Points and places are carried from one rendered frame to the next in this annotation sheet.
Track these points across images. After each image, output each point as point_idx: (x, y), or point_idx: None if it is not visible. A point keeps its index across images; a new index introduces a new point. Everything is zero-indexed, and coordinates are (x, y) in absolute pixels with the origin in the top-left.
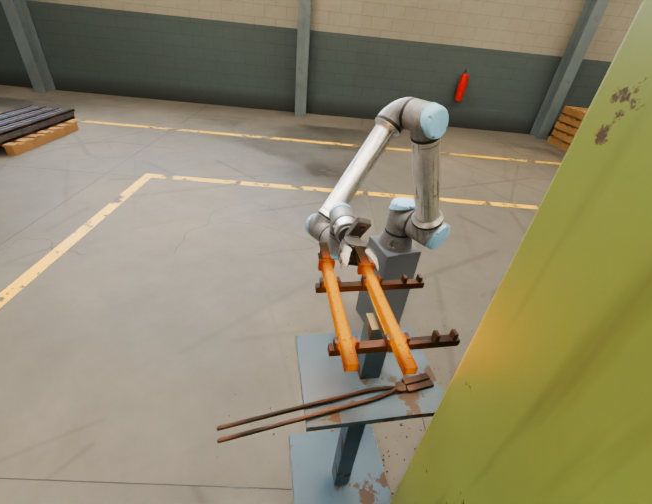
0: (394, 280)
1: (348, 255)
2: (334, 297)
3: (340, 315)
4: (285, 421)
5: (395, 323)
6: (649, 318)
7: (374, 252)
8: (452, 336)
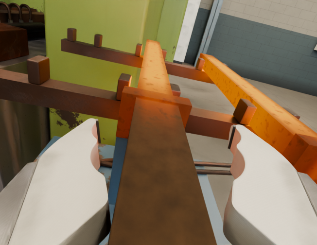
0: (66, 89)
1: (247, 145)
2: (242, 81)
3: (225, 69)
4: (222, 163)
5: (148, 48)
6: None
7: None
8: (75, 36)
